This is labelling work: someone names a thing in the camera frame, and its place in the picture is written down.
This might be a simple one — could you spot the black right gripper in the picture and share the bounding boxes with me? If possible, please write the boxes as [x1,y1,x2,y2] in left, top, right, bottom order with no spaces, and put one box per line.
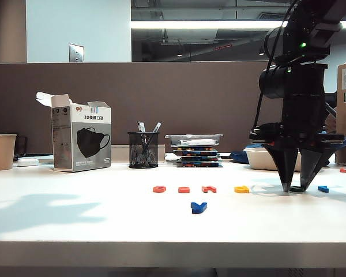
[265,96,334,193]

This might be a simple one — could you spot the black mesh pen holder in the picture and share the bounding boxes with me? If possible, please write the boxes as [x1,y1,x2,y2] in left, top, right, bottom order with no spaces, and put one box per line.
[127,132,159,170]

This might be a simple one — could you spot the beige pulp food tray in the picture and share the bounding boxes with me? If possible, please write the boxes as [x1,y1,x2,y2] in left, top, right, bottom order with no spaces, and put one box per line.
[245,147,303,173]

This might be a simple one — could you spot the grey angled metal bracket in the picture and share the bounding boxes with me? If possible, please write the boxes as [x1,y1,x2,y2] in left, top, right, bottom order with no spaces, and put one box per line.
[324,102,337,119]

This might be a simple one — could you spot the beige round column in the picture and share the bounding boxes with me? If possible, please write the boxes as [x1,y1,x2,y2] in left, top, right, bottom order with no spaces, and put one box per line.
[0,0,27,63]

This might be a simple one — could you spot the silver black pen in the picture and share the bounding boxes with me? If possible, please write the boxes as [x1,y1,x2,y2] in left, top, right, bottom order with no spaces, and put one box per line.
[145,122,161,151]
[137,121,148,151]

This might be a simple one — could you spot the letter magnet pack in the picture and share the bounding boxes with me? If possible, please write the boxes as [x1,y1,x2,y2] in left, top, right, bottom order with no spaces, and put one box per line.
[172,147,220,157]
[176,162,223,169]
[177,156,222,163]

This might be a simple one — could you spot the person in brown shirt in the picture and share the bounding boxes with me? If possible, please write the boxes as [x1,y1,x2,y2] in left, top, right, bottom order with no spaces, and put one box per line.
[324,114,338,134]

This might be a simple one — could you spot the blue letter y magnet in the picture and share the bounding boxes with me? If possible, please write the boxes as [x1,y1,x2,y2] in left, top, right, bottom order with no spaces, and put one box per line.
[190,201,208,215]

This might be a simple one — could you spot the black camera cable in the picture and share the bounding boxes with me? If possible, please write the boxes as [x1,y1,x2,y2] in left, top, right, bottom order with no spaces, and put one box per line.
[252,0,299,130]

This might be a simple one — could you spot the brown paper cup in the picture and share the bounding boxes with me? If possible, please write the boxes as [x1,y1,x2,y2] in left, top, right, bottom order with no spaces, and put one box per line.
[0,133,17,171]

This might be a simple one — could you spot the black bar wrist camera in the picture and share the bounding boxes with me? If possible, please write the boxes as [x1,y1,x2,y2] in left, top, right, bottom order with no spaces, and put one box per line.
[249,122,346,145]

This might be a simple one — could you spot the grey white face mask box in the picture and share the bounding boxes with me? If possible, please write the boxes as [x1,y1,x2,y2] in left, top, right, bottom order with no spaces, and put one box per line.
[35,91,112,173]

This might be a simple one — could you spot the brown fabric desk partition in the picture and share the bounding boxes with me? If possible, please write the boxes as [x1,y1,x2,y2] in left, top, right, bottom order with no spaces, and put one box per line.
[0,61,287,158]

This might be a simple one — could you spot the white earbud case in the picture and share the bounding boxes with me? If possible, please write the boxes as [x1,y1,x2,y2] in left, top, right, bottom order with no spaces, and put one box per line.
[17,158,39,167]

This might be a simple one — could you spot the silver wall switch plate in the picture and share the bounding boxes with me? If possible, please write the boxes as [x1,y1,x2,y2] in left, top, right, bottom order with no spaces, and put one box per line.
[68,43,85,63]

